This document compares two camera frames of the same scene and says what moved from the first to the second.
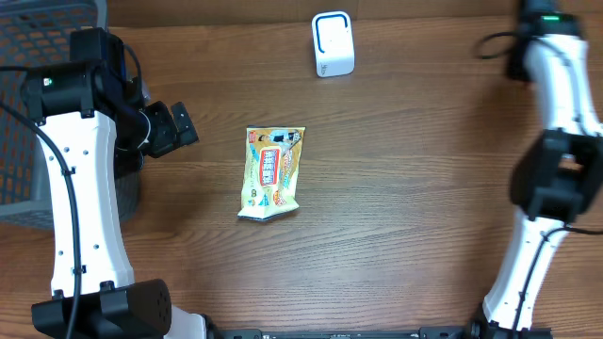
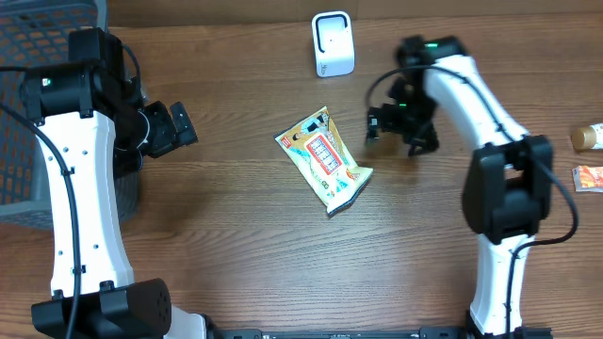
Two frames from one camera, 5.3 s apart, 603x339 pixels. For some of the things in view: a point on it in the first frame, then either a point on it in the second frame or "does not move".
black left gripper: x=171 y=136 does not move
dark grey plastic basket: x=33 y=34 does not move
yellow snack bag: x=270 y=170 → x=319 y=153
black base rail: x=425 y=332 does not move
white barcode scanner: x=333 y=43 does not move
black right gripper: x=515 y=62 → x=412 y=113
